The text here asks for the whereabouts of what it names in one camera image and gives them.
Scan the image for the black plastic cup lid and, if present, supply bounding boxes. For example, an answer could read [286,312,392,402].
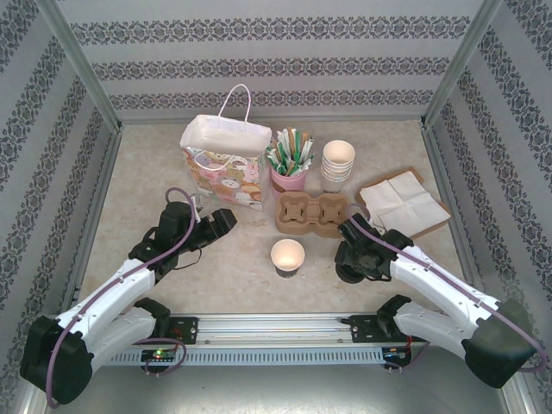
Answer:
[335,254,367,286]

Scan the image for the cartoon animal print gift bag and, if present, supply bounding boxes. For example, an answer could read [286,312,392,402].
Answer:
[179,84,273,212]

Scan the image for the paper coffee cup black sleeve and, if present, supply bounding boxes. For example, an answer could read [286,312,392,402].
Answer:
[270,239,306,280]

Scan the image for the white napkins on brown paper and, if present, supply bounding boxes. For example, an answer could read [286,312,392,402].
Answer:
[357,166,453,240]

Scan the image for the pink straw holder cup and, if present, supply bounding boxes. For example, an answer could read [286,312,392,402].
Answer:
[269,166,308,203]

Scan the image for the thin black camera cable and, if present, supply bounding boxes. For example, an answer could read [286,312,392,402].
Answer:
[171,246,204,272]

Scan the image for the aluminium frame rail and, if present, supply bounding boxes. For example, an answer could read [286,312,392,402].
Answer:
[420,124,492,310]
[63,127,125,321]
[118,116,426,128]

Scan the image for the wide aluminium base rail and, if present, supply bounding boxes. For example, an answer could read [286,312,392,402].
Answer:
[47,312,505,347]

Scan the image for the short purple cable loop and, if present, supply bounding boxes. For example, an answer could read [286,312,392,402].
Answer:
[144,337,187,375]

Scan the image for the white slotted cable duct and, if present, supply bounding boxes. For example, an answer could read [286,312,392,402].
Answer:
[105,347,388,367]

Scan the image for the aluminium frame post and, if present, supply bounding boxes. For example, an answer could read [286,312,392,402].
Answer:
[418,0,505,129]
[36,0,124,131]

